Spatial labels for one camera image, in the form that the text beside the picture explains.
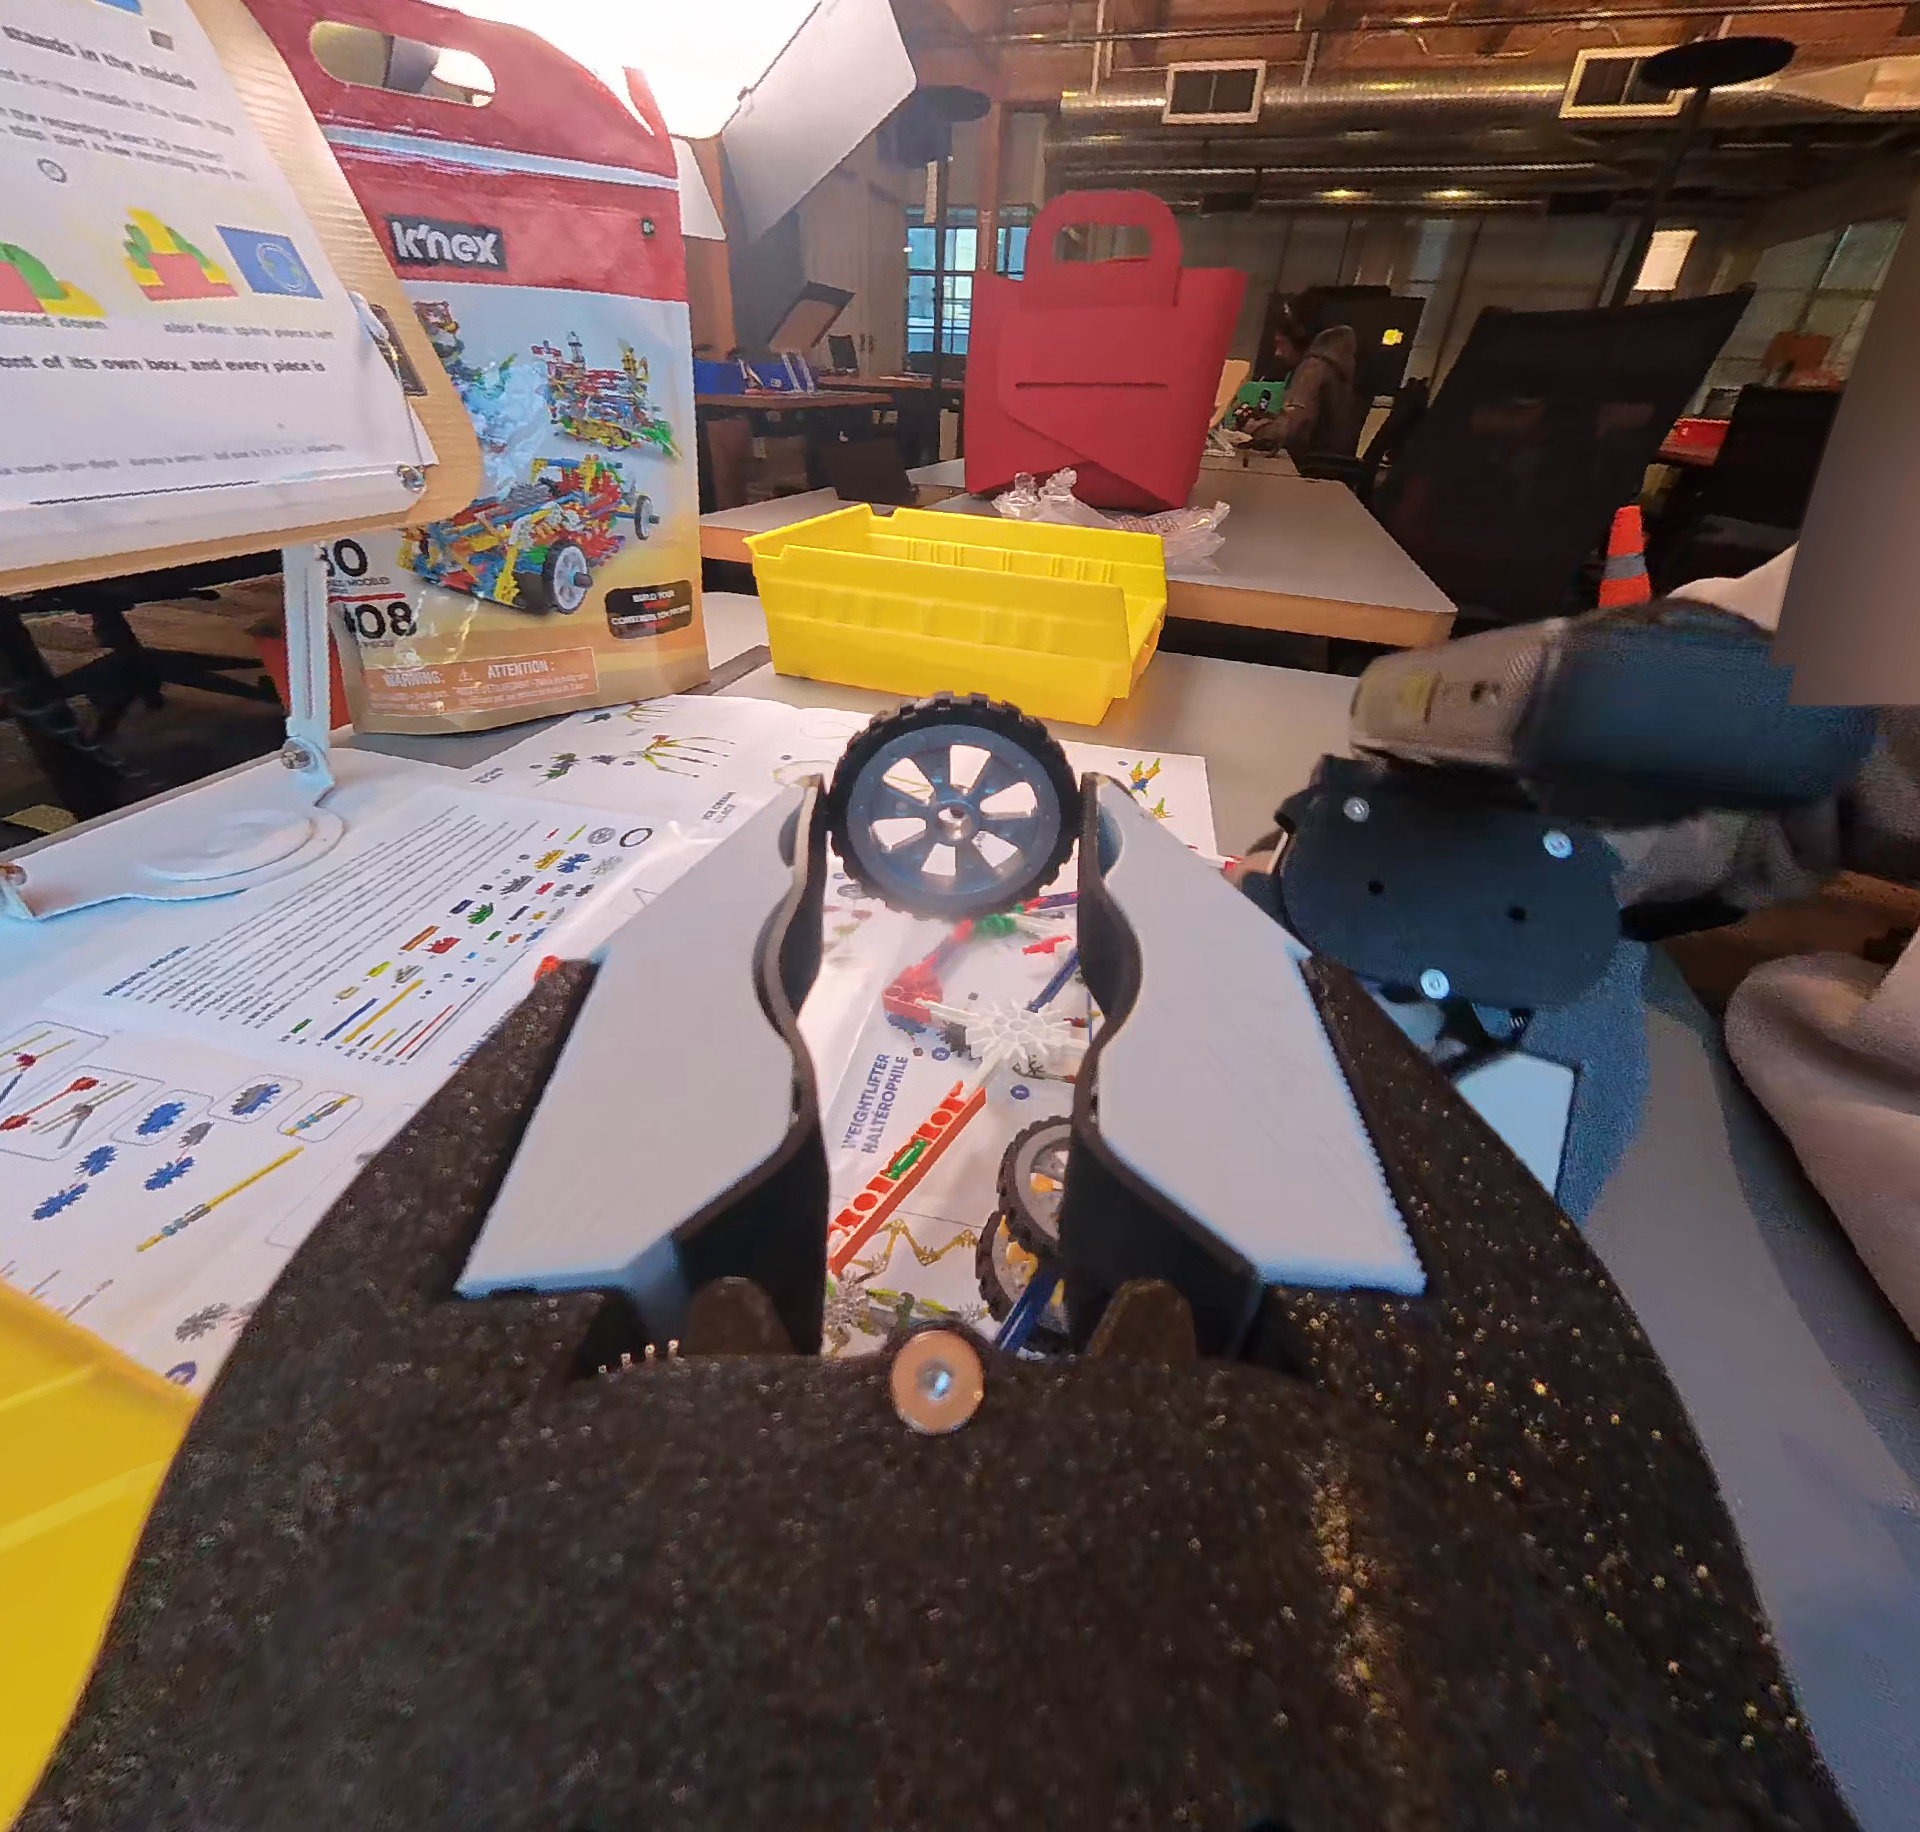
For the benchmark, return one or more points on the orange traffic cone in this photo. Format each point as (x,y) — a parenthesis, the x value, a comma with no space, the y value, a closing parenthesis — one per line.
(1624,558)

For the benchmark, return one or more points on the printed instruction sheet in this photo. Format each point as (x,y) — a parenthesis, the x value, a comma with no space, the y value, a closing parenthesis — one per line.
(360,962)

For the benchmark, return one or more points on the yellow plastic bin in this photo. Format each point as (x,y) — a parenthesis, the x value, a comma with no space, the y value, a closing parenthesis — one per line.
(946,618)
(76,1532)

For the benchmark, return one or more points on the black office chair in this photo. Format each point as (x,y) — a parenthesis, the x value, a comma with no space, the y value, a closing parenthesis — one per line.
(121,678)

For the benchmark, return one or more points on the cardboard toy box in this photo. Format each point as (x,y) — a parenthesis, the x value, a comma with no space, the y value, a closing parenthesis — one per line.
(510,423)

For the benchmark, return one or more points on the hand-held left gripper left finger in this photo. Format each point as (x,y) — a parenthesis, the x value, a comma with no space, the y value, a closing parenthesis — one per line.
(646,1113)

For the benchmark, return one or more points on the red bag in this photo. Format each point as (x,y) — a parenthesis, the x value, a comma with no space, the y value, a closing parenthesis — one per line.
(1095,362)

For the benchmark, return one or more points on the clear plastic bag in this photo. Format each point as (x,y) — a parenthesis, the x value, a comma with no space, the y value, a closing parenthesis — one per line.
(1111,521)

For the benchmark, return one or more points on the colourful construction toy model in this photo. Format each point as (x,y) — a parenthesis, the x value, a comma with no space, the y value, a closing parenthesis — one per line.
(946,1142)

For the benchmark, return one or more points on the beige table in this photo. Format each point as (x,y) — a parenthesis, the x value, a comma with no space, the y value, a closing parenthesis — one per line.
(1321,558)

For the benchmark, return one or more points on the printed instruction board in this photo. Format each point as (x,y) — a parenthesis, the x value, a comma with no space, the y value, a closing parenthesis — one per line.
(181,213)

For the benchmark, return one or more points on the white light panel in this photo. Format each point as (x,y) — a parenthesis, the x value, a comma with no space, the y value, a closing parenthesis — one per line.
(630,18)

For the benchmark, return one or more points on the grey desk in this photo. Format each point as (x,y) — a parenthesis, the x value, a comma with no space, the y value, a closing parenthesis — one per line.
(1740,1412)

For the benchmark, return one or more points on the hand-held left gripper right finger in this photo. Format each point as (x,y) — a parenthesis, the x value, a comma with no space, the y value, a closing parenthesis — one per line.
(1245,1113)

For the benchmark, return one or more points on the white stand base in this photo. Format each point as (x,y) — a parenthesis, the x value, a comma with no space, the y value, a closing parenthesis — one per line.
(181,842)

